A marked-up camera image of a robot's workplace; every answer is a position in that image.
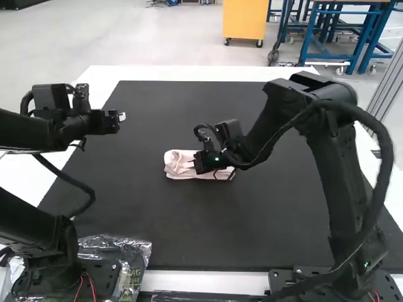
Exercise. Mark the dark base panel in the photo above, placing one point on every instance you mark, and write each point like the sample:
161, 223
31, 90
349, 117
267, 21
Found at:
204, 296
283, 280

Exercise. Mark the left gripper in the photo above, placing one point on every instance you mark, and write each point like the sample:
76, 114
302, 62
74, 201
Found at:
105, 122

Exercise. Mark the silver foil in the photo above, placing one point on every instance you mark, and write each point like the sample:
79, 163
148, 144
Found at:
132, 251

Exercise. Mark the pale towel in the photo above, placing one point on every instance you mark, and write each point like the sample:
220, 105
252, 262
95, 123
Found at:
176, 163

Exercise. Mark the blue bag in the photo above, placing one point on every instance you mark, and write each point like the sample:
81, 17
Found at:
173, 2

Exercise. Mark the grey aluminium post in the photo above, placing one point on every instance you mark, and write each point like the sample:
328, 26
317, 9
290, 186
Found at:
388, 85

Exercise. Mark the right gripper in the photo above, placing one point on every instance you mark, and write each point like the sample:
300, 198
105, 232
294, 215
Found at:
209, 162

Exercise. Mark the blue workbench frame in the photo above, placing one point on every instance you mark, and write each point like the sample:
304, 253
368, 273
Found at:
365, 34
281, 19

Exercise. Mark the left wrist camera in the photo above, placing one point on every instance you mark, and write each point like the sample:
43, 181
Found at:
50, 96

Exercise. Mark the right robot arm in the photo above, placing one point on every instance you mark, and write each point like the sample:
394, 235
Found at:
340, 176

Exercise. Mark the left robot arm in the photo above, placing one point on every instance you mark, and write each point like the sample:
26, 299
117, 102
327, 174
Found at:
25, 132

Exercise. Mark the black mat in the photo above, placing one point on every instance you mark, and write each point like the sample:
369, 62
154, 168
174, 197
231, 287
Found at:
157, 214

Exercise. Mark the yellow wheeled cart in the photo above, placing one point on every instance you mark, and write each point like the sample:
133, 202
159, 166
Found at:
244, 19

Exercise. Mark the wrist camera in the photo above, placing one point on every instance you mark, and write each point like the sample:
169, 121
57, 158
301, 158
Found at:
230, 127
50, 96

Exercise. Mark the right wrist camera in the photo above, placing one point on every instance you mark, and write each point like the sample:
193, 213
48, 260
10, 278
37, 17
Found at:
230, 127

